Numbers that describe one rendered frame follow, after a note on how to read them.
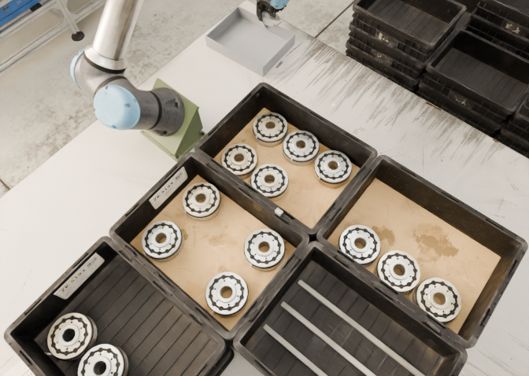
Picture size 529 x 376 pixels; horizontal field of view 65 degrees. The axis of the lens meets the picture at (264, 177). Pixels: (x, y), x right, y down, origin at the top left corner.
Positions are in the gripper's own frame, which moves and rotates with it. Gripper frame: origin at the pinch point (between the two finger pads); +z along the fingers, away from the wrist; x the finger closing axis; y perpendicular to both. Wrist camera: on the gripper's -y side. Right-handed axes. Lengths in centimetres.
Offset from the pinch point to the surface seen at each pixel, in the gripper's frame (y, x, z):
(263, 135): 36, -48, -13
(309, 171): 52, -49, -10
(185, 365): 57, -108, -10
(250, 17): -7.1, -0.2, 0.6
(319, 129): 48, -39, -16
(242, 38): -4.7, -9.0, 2.8
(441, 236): 90, -45, -10
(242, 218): 46, -71, -10
